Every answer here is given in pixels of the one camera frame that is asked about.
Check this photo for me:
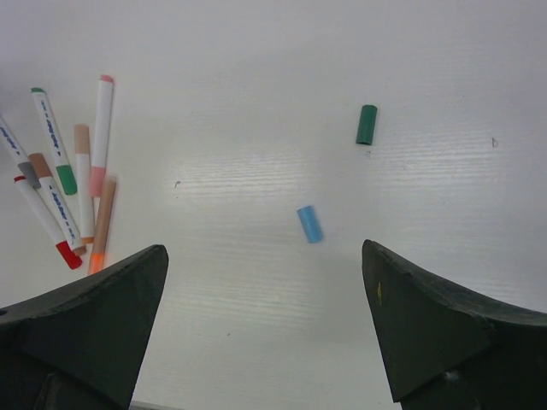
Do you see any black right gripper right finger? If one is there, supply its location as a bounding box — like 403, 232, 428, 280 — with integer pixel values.
362, 240, 546, 409

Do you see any beige capped white marker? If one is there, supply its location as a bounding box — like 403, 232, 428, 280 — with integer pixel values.
74, 124, 95, 244

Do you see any light blue pen cap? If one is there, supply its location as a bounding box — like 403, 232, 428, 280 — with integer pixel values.
297, 205, 324, 243

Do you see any brown capped white marker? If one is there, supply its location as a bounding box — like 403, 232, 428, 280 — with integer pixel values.
28, 153, 86, 256

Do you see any dark green pen cap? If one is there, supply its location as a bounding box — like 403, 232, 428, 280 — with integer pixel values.
356, 104, 378, 145

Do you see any green capped marker upper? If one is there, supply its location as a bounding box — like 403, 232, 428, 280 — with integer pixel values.
31, 87, 78, 196

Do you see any red capped white marker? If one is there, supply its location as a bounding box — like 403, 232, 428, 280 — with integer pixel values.
14, 175, 82, 270

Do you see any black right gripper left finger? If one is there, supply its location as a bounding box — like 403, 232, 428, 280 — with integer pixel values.
1, 244, 168, 409

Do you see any grey capped white marker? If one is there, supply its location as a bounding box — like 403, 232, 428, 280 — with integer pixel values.
0, 119, 41, 190

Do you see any orange tip tan marker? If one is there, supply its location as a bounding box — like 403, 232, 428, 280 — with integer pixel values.
88, 176, 117, 275

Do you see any pink capped white marker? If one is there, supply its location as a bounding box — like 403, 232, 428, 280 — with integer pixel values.
90, 74, 114, 197

